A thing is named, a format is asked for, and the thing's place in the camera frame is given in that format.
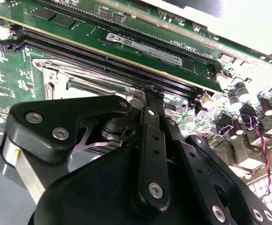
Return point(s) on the silver CPU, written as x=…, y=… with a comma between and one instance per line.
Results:
x=84, y=95

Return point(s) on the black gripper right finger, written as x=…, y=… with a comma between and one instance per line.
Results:
x=197, y=164

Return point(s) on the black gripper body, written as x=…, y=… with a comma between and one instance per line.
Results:
x=91, y=192

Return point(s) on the metal socket cover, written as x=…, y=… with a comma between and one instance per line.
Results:
x=98, y=86

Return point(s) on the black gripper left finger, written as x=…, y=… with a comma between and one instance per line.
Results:
x=56, y=110

